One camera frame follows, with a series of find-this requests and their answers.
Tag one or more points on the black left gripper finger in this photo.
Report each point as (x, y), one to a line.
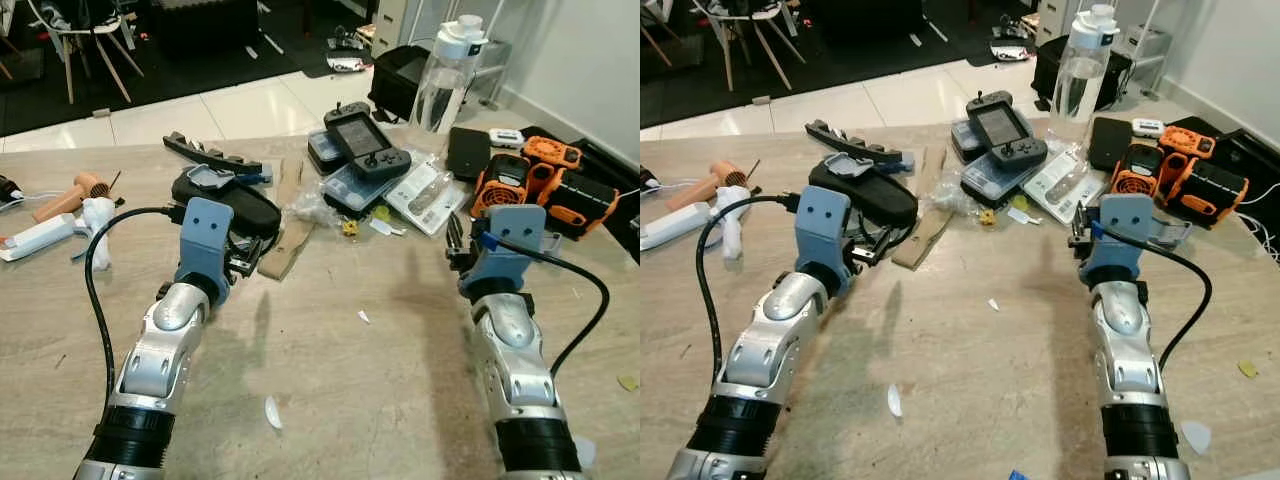
(268, 246)
(885, 245)

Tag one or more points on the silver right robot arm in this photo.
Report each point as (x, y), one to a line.
(1125, 340)
(515, 350)

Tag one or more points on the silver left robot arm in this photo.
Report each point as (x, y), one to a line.
(165, 345)
(770, 340)

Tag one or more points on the wooden block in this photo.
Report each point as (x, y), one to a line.
(280, 250)
(925, 235)

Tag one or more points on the black zip case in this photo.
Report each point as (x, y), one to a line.
(885, 198)
(255, 210)

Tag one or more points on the clear plastic wrap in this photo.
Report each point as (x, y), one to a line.
(955, 198)
(310, 208)

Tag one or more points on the white blister package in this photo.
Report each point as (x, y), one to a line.
(425, 195)
(1060, 180)

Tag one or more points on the orange black fan device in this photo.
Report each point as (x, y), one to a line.
(1138, 170)
(500, 185)

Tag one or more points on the clear blue plastic holder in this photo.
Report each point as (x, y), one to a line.
(865, 165)
(225, 177)

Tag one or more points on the small yellow piece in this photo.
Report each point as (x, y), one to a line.
(987, 216)
(351, 227)

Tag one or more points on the small black box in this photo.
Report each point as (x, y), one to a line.
(468, 152)
(1108, 142)

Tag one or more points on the large clear blue plastic case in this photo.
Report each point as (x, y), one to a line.
(995, 178)
(355, 190)

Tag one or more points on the small blue plastic case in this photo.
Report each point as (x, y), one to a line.
(322, 152)
(962, 140)

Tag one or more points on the black serrated tool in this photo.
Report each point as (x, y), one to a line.
(210, 152)
(850, 140)

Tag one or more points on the small white device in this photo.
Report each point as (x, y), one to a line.
(1147, 127)
(505, 137)

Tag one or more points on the black orange power unit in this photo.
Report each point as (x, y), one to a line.
(580, 195)
(1210, 185)

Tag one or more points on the dark grey handheld game console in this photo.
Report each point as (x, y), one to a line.
(365, 140)
(1005, 130)

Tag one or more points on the white crumpled tissue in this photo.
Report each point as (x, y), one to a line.
(98, 225)
(732, 215)

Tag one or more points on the white oval paper scrap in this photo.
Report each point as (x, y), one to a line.
(894, 400)
(273, 412)

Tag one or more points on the clear white-capped water bottle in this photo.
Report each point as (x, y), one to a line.
(1085, 70)
(445, 80)

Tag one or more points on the small black object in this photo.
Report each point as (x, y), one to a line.
(8, 190)
(648, 180)

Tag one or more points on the floor gadget pile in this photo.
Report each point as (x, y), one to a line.
(350, 58)
(1010, 45)

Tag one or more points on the yellowish paper scrap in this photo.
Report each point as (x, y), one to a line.
(627, 383)
(1247, 369)

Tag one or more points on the white cabinet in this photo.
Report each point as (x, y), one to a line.
(400, 25)
(1055, 15)

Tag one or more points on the white plastic scrap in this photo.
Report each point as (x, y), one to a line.
(585, 450)
(1195, 436)

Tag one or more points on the white wooden-legged chair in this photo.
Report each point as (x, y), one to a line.
(90, 25)
(745, 12)

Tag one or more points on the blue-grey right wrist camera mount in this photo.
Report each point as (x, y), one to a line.
(1125, 235)
(505, 245)

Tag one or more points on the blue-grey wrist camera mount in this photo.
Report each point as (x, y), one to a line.
(505, 245)
(1125, 235)
(205, 235)
(822, 225)

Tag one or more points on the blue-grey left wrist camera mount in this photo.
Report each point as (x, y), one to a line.
(822, 225)
(205, 235)

